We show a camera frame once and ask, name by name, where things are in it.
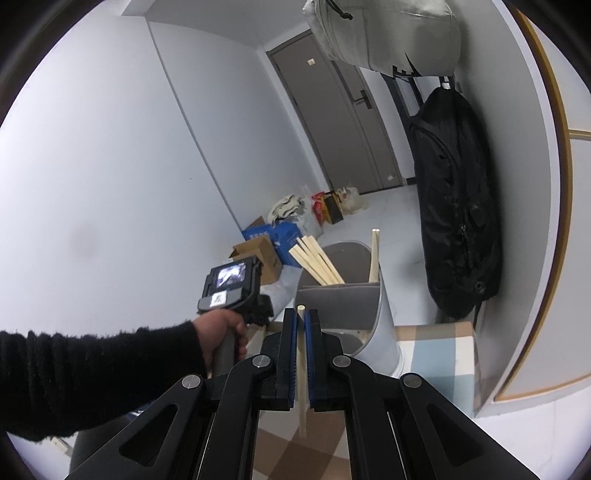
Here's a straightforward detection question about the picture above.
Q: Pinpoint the wooden chopstick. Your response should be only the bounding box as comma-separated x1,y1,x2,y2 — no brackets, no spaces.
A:
297,305,308,438
369,228,380,283

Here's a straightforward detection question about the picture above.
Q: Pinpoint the bundle of chopsticks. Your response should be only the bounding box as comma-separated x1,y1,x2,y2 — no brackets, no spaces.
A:
289,236,345,286

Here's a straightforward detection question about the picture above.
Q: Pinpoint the person's left forearm black sleeve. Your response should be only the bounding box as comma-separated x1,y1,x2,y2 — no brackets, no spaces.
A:
1,322,206,441

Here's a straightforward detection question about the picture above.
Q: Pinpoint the person's left hand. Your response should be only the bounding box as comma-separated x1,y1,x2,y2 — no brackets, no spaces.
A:
192,309,247,368

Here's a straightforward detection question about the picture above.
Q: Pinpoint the brown cardboard box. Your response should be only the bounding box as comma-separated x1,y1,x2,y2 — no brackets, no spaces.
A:
229,235,283,285

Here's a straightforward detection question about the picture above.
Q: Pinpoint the blue cardboard box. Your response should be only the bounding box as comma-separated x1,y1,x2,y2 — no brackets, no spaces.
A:
242,217,301,267

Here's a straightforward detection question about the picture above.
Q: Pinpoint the white grey utensil holder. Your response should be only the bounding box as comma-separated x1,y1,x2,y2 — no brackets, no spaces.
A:
294,241,403,377

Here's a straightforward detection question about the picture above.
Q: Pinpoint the checkered blue brown tablecloth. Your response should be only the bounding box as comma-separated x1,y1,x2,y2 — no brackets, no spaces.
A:
248,320,477,480

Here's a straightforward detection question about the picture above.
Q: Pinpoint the white plastic bag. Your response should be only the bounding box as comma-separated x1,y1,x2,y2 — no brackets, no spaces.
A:
337,186,369,215

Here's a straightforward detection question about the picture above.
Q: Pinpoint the black backpack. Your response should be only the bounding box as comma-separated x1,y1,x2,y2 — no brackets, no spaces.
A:
409,87,503,320

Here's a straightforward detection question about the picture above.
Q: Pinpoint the grey brown entrance door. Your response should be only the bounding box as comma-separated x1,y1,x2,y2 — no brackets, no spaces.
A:
269,31,403,194

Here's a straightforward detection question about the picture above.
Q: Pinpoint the grey sling bag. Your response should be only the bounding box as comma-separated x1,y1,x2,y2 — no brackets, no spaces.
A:
303,0,461,77

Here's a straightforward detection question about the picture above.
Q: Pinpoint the black door handle lock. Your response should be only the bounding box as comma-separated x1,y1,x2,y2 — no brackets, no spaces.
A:
352,89,374,110

